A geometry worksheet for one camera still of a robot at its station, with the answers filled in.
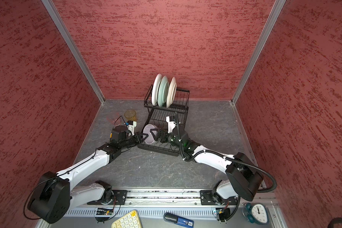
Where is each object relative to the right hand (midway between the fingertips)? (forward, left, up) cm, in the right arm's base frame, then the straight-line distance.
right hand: (154, 133), depth 78 cm
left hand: (+1, +5, -7) cm, 8 cm away
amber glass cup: (+25, +21, -13) cm, 35 cm away
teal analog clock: (-37, -50, -16) cm, 64 cm away
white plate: (+18, -1, +15) cm, 24 cm away
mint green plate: (+19, -5, +14) cm, 25 cm away
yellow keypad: (-38, +11, -18) cm, 43 cm away
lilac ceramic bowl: (0, +3, -7) cm, 7 cm away
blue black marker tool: (-37, -8, -15) cm, 41 cm away
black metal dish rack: (+22, +1, -18) cm, 28 cm away
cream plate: (+18, -11, +14) cm, 25 cm away
